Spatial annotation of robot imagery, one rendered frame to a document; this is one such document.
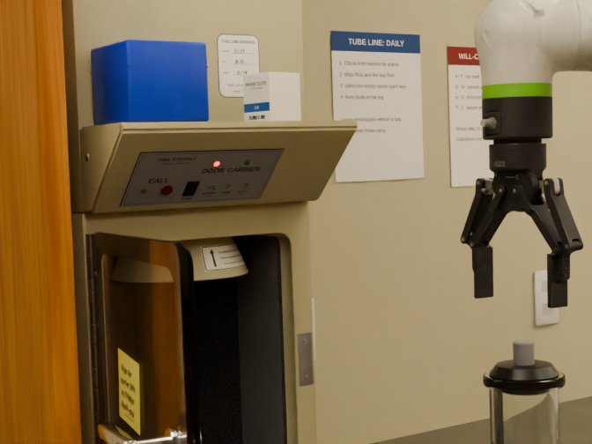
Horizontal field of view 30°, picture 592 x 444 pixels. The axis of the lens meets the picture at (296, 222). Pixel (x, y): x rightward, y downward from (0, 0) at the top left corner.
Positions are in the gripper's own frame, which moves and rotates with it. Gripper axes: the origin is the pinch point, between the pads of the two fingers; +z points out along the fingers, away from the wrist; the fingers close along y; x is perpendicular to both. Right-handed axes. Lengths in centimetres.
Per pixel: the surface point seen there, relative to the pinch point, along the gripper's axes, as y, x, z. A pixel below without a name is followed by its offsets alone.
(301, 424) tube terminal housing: -14.4, -26.0, 16.4
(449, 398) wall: -57, 38, 29
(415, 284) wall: -57, 30, 6
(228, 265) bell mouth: -16.7, -35.2, -5.3
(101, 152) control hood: -9, -56, -20
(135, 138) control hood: -4, -54, -21
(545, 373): 4.7, -0.1, 10.0
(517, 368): 2.3, -2.9, 9.4
